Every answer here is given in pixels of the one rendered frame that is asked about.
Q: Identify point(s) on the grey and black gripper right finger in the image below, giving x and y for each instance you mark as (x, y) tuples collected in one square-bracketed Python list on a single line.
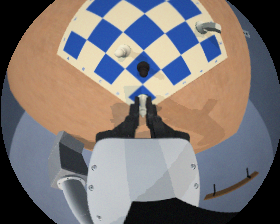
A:
[(155, 123)]

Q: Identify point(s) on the blue and cream chessboard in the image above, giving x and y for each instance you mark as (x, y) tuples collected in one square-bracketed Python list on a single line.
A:
[(160, 32)]

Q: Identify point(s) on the black pawn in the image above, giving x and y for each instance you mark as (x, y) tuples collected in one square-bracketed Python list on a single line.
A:
[(142, 68)]

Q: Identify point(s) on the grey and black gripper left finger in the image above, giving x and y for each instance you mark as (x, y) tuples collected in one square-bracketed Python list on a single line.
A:
[(126, 128)]

